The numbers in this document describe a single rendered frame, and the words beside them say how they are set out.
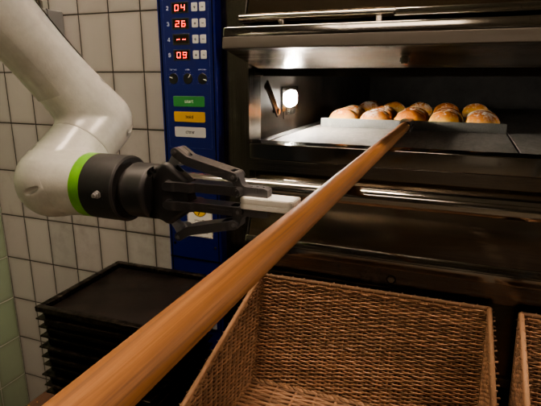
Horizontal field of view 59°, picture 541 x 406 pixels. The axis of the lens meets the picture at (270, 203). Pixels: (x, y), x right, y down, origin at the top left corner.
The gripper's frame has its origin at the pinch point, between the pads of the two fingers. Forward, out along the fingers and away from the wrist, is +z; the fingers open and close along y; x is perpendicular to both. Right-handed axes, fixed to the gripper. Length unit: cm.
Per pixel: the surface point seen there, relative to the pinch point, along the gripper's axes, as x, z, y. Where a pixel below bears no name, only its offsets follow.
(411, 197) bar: -18.4, 15.3, 2.2
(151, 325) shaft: 33.0, 5.7, -1.4
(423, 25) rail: -41.5, 12.9, -23.9
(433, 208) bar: -18.3, 18.5, 3.5
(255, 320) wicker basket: -47, -23, 45
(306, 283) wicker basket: -52, -11, 35
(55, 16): -53, -83, -30
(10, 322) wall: -53, -117, 68
